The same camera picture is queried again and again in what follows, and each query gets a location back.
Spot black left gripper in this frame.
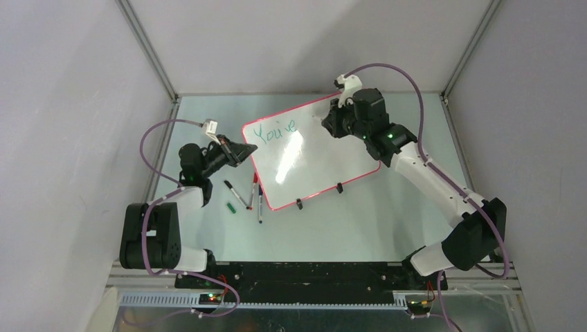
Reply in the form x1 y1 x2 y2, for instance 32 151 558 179
200 135 256 178

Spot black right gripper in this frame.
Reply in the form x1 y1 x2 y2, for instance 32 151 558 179
324 95 370 140

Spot green marker cap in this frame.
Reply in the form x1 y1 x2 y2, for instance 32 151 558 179
226 203 237 214

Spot pink-framed whiteboard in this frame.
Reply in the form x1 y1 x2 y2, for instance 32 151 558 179
242 93 381 211

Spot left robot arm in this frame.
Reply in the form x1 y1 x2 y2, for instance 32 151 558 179
119 135 258 288

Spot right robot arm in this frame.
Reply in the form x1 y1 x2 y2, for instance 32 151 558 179
321 89 507 289

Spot red-capped whiteboard marker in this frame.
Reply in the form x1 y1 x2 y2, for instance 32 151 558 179
248 173 258 210

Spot black-capped whiteboard marker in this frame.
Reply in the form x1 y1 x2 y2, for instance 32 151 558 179
224 180 250 210

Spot blue-capped whiteboard marker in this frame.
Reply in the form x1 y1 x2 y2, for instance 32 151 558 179
258 185 263 224

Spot left electronics board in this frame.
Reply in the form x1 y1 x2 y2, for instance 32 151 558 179
198 293 224 306

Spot electronics board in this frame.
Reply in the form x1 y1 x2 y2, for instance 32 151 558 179
407 300 432 316
198 293 224 306

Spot right electronics board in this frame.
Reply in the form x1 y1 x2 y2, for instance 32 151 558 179
407 300 432 316

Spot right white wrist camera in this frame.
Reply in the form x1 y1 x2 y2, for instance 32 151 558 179
334 74 363 108

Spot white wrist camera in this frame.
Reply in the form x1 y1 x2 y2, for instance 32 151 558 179
202 119 220 145
334 74 363 108

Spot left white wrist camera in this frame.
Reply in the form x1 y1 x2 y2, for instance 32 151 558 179
202 119 220 145

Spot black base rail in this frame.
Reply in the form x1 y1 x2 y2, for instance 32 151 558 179
203 262 448 305

